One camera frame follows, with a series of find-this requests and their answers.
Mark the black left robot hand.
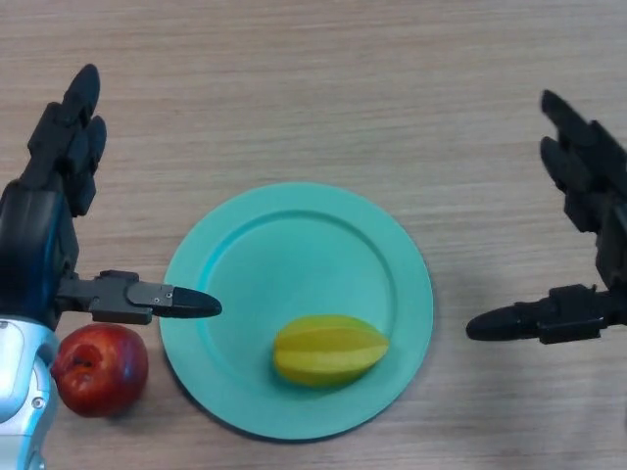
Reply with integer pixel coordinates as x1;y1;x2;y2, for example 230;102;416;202
0;63;223;329

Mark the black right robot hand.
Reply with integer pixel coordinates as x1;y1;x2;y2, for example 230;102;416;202
465;89;627;346

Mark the yellow starfruit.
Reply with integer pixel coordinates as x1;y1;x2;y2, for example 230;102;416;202
272;314;392;389

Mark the green round plate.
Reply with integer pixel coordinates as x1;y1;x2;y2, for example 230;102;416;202
160;181;435;442

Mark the red apple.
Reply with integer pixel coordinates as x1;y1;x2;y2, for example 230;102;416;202
50;322;150;419

